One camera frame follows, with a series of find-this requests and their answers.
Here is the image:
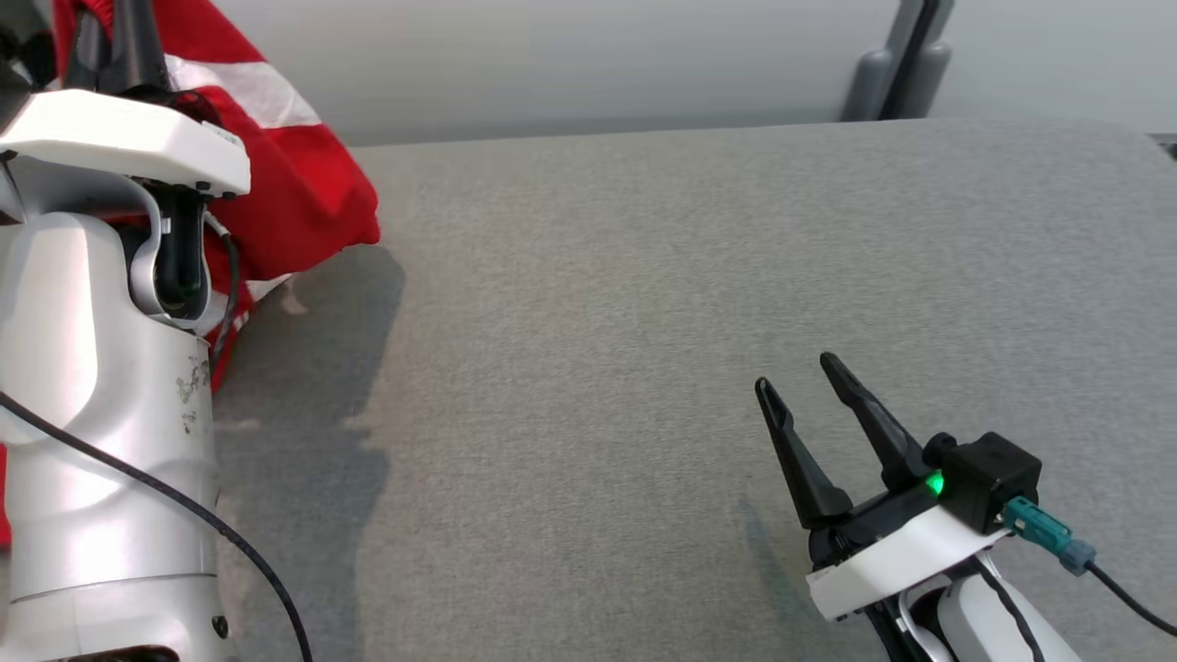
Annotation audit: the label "black left camera cable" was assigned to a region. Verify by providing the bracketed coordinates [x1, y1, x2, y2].
[0, 394, 315, 662]

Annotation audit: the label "black camera cable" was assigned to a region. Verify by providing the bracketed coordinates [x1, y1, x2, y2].
[0, 394, 315, 662]
[1085, 561, 1177, 638]

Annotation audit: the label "black right camera cable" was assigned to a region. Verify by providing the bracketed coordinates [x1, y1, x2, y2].
[1085, 561, 1177, 638]

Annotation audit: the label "teal right camera connector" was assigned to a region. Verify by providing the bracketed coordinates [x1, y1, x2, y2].
[1000, 496, 1098, 577]

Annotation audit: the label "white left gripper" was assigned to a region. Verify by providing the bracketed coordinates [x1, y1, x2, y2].
[0, 0, 251, 199]

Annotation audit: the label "red shorts with white stripe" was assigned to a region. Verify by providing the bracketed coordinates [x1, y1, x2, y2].
[51, 0, 383, 396]

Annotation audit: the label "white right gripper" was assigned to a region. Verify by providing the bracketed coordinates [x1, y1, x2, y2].
[754, 351, 1014, 622]

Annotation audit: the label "grey double partition post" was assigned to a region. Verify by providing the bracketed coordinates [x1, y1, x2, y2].
[840, 0, 954, 123]

